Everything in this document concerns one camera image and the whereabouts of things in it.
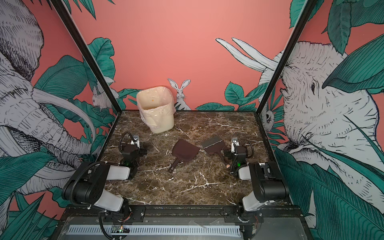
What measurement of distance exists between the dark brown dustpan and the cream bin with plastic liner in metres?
0.15

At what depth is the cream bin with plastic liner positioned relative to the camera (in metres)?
0.90

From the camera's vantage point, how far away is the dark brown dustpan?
3.10 ft
